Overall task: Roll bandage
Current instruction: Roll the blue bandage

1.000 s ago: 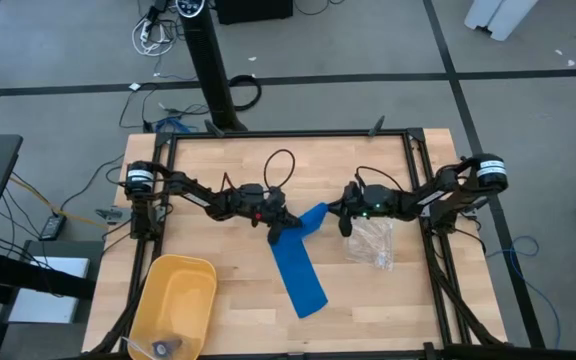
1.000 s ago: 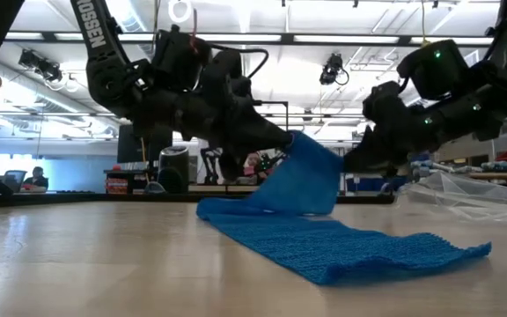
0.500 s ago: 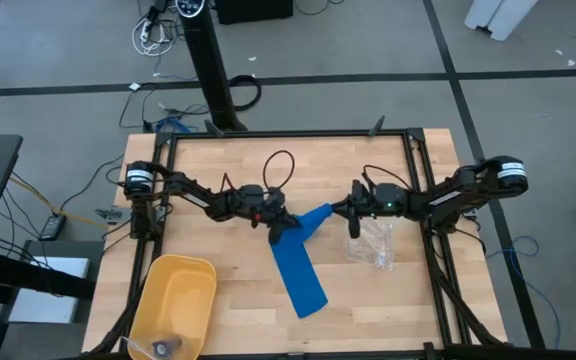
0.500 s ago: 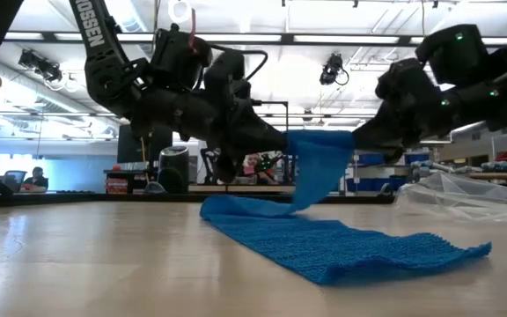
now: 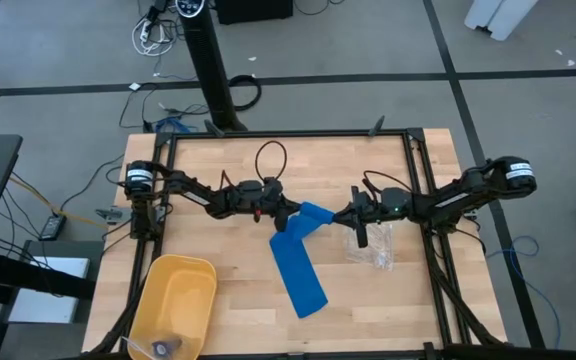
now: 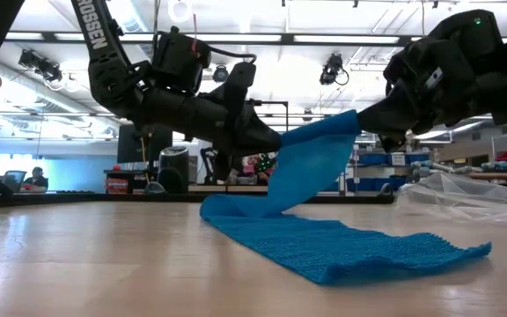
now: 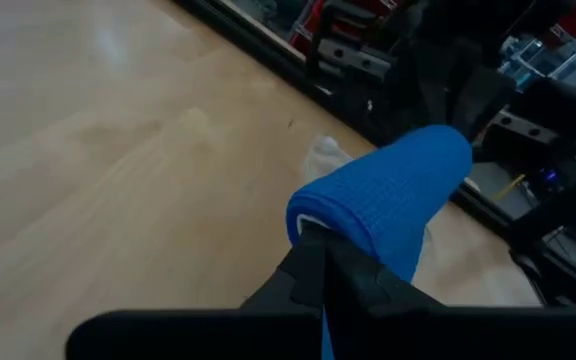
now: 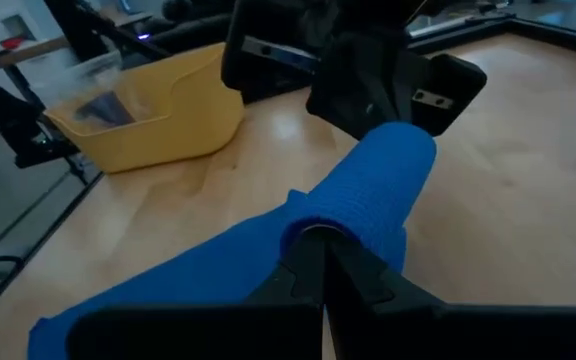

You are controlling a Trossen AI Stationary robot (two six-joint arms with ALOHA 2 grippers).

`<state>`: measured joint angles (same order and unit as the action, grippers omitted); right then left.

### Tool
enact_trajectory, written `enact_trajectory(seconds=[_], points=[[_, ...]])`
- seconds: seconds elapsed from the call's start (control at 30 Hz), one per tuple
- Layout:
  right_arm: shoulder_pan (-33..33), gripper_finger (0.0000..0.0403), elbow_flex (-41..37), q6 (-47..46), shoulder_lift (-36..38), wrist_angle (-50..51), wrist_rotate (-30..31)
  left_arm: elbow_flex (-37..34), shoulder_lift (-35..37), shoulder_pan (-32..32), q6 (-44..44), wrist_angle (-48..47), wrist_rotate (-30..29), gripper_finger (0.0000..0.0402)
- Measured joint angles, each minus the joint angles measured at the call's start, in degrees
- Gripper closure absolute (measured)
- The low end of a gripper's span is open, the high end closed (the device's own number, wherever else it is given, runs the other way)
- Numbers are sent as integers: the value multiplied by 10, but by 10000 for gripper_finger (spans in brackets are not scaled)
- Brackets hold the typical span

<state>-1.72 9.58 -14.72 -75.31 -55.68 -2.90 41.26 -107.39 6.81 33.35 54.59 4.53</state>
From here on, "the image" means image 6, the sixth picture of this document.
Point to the clear plastic bag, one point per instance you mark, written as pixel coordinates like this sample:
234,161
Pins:
465,198

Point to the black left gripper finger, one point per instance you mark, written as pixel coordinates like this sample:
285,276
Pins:
266,131
264,146

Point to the black ceiling-mounted camera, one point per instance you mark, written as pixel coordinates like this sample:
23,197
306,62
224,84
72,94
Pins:
220,73
332,70
40,66

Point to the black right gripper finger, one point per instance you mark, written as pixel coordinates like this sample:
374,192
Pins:
392,141
385,116

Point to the blue elastic bandage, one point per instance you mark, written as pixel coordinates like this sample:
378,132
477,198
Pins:
324,246

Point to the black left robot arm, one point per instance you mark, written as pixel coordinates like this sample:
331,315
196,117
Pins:
104,66

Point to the black aluminium table frame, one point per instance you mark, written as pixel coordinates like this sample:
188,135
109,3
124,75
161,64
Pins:
82,198

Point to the blue storage bin shelf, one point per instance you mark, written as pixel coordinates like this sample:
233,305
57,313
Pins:
385,158

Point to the person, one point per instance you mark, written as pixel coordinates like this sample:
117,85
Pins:
258,169
37,179

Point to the red storage shelf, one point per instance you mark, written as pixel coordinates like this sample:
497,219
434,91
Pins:
116,186

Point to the overhead light bar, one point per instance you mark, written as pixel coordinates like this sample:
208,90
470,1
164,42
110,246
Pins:
286,39

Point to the black frame bracket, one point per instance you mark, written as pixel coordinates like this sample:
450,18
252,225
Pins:
385,190
153,188

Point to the black tower fan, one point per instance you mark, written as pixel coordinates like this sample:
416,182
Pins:
174,167

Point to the black monitor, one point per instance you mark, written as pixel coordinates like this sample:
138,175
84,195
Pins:
126,147

